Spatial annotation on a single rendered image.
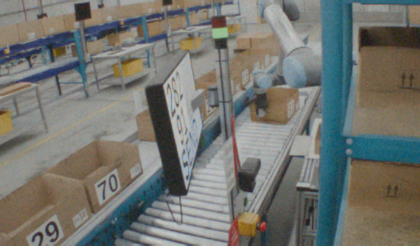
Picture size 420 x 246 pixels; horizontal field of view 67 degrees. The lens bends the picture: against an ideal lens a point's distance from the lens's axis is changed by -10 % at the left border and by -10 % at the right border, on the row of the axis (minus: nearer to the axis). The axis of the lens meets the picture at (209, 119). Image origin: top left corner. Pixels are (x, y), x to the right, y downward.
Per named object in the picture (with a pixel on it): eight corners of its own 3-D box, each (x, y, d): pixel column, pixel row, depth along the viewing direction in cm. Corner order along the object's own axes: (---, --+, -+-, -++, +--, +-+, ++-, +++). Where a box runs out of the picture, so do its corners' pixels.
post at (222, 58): (239, 263, 141) (222, 51, 110) (229, 261, 143) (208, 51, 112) (248, 246, 151) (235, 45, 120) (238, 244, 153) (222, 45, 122)
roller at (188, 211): (244, 230, 156) (244, 221, 155) (150, 211, 178) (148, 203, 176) (248, 223, 161) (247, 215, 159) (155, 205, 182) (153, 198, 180)
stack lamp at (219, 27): (224, 37, 112) (222, 19, 110) (210, 37, 114) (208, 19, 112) (229, 35, 116) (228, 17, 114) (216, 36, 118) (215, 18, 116)
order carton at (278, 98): (285, 124, 258) (285, 103, 252) (250, 121, 272) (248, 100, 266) (299, 107, 289) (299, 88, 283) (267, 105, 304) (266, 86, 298)
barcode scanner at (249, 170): (263, 176, 144) (261, 156, 139) (254, 195, 134) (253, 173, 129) (248, 174, 146) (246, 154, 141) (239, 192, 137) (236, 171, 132)
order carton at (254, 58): (253, 79, 342) (253, 61, 336) (226, 78, 355) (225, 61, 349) (264, 69, 375) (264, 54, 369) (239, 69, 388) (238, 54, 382)
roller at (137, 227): (233, 242, 144) (232, 254, 143) (134, 220, 165) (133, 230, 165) (229, 245, 139) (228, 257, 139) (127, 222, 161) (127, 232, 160)
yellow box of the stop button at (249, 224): (257, 238, 135) (257, 224, 132) (237, 234, 138) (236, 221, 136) (267, 217, 147) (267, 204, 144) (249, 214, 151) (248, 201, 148)
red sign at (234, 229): (231, 256, 129) (229, 230, 124) (229, 256, 129) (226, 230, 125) (244, 231, 142) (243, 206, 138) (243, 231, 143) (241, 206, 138)
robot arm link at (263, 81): (274, 75, 233) (269, 72, 244) (258, 77, 232) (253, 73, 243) (275, 89, 236) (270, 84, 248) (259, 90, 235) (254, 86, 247)
